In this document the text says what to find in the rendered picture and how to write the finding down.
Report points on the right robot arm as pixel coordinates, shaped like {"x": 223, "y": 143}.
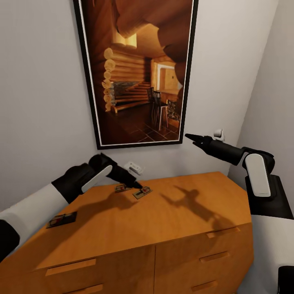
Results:
{"x": 272, "y": 218}

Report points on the mousetrap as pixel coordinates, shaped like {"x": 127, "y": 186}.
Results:
{"x": 62, "y": 219}
{"x": 122, "y": 188}
{"x": 142, "y": 192}

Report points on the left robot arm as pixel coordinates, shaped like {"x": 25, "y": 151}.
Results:
{"x": 21, "y": 221}

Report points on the cabinet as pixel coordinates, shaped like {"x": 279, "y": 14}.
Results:
{"x": 191, "y": 235}

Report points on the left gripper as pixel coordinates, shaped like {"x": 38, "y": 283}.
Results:
{"x": 128, "y": 179}

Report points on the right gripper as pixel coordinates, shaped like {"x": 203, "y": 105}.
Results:
{"x": 209, "y": 146}

